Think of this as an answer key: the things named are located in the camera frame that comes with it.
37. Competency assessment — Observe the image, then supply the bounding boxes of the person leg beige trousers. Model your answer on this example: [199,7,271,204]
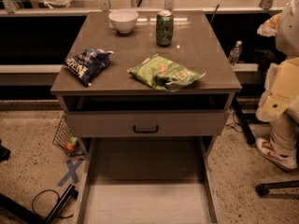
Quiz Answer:
[269,109,299,156]

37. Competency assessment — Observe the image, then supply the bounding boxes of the blue chip bag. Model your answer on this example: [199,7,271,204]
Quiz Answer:
[64,49,113,87]

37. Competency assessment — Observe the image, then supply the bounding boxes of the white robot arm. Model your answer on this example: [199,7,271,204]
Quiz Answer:
[256,0,299,122]

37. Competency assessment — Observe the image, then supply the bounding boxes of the wire mesh basket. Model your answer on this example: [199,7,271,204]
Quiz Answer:
[52,118,83,157]

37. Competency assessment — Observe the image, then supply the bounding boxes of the black table leg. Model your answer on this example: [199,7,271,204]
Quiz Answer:
[232,97,256,145]

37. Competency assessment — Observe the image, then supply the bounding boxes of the clear plastic water bottle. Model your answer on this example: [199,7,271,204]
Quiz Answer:
[228,41,243,66]

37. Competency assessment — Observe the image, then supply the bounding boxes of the open bottom drawer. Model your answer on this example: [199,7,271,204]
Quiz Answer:
[74,137,222,224]

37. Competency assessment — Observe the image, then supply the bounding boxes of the green soda can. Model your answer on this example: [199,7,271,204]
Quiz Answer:
[156,10,174,46]

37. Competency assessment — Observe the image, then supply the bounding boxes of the black stand with cable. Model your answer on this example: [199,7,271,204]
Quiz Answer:
[0,184,78,224]

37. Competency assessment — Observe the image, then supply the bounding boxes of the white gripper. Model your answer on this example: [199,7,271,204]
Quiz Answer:
[256,13,299,122]

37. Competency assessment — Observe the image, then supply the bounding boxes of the closed middle drawer black handle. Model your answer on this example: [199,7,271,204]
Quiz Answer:
[64,111,229,137]

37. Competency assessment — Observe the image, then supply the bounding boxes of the white ceramic bowl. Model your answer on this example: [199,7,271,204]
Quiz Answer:
[108,9,138,34]

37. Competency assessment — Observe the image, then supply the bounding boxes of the black chair base leg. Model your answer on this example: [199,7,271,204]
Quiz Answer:
[255,180,299,197]

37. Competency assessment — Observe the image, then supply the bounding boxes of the grey drawer cabinet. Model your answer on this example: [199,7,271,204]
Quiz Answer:
[50,10,243,224]

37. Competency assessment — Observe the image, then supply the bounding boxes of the white red sneaker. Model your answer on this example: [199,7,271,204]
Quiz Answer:
[255,138,298,171]

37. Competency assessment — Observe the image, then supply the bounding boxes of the green jalapeno chip bag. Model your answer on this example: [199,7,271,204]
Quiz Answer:
[127,54,205,92]

